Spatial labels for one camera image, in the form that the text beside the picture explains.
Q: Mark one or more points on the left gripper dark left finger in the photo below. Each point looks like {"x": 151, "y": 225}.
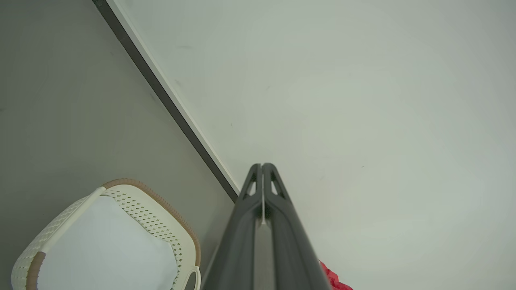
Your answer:
{"x": 238, "y": 249}

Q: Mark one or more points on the dark baseboard strip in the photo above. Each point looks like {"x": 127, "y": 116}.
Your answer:
{"x": 163, "y": 93}

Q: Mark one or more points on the red white-trimmed jersey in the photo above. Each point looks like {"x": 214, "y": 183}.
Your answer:
{"x": 334, "y": 282}

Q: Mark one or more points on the white lattice laundry basket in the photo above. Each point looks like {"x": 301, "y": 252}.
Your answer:
{"x": 161, "y": 225}

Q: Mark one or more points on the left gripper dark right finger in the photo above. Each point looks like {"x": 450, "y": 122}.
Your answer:
{"x": 294, "y": 257}

